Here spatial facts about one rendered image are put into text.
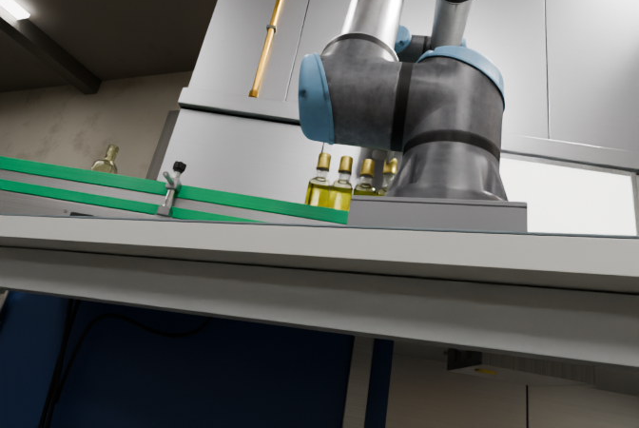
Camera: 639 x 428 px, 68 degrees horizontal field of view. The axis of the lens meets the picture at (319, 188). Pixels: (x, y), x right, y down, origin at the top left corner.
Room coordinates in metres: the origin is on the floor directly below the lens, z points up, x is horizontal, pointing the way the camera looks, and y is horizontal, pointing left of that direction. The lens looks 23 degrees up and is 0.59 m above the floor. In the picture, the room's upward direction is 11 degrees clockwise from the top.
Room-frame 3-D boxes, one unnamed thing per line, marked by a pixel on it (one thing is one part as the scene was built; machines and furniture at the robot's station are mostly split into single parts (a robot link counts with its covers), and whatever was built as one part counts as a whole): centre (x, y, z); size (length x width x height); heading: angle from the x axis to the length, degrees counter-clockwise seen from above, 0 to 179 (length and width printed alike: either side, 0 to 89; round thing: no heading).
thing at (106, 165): (1.26, 0.61, 1.01); 0.06 x 0.06 x 0.26; 2
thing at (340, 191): (1.10, -0.06, 0.99); 0.06 x 0.06 x 0.21; 85
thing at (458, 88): (0.51, -0.15, 0.95); 0.13 x 0.12 x 0.14; 79
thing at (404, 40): (1.00, -0.15, 1.47); 0.11 x 0.11 x 0.08; 79
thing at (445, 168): (0.51, -0.15, 0.83); 0.15 x 0.15 x 0.10
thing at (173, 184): (0.96, 0.32, 0.94); 0.07 x 0.04 x 0.13; 176
